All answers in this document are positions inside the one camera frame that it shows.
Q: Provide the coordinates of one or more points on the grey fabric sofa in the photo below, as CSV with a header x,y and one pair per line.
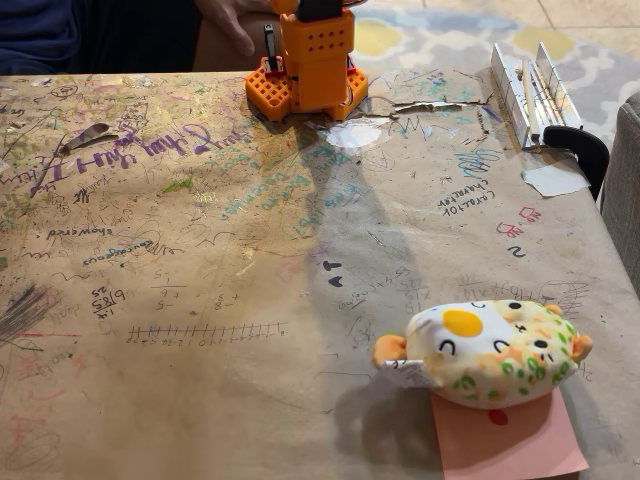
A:
x,y
625,175

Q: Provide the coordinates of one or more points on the grey yellow patterned rug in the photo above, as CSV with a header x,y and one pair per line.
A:
x,y
450,35

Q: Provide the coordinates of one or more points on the white torn paper scrap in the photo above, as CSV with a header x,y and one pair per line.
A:
x,y
555,180

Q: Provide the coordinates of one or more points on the orange SO-100 robot arm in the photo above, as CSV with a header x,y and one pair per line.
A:
x,y
315,65

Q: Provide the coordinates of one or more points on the dark red oval object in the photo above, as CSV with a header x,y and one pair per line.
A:
x,y
497,418

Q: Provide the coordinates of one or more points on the person's bare hand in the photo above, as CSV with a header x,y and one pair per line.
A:
x,y
225,22

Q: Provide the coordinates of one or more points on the black curved chair back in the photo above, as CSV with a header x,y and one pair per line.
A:
x,y
592,150

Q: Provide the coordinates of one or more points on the thin wooden stick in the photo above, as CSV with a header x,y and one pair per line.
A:
x,y
531,100

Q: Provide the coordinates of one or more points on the curled brown paper strip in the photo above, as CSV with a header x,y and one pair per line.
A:
x,y
87,137

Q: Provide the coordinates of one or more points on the person's dark blue clothing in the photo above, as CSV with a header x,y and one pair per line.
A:
x,y
100,35

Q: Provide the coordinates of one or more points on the silver metal miter box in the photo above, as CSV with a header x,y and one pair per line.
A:
x,y
515,95

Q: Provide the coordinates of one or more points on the brown scribbled paper table cover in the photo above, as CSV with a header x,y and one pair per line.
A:
x,y
200,375

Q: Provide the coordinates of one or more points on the patterned plush hamster toy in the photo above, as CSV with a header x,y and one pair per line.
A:
x,y
500,350

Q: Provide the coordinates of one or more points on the pink sticky note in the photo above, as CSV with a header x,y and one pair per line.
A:
x,y
510,445

